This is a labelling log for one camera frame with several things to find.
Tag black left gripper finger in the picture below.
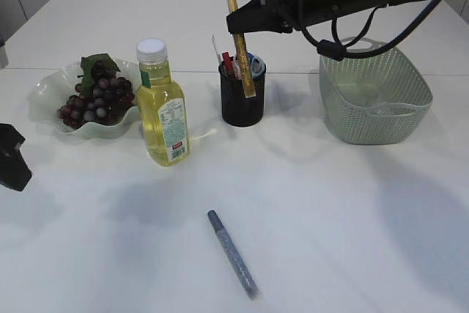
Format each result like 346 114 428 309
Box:
0 123 32 191

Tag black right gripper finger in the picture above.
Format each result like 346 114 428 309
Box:
226 0 293 34

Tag gold glitter marker pen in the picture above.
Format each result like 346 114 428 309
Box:
226 0 256 100

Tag blue scissors with sheath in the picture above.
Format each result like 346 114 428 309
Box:
248 53 266 78

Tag red glitter marker pen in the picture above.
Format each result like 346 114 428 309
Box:
222 52 236 79

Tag clear plastic ruler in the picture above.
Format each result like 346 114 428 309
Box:
211 34 223 66

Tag pink scissors purple sheath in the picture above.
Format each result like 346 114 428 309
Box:
232 59 242 80

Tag purple artificial grape bunch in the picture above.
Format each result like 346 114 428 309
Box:
56 54 136 130

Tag yellow tea drink bottle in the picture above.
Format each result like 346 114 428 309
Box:
136 38 190 166

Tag clear plastic sheet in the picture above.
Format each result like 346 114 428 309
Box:
361 89 414 116

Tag pale green wavy glass plate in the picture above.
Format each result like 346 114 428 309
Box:
28 62 141 139

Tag black mesh pen holder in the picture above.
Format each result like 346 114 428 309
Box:
218 63 267 127

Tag green plastic woven basket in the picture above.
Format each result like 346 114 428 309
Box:
319 48 433 145

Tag silver glitter marker pen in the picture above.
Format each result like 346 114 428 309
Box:
207 210 259 301

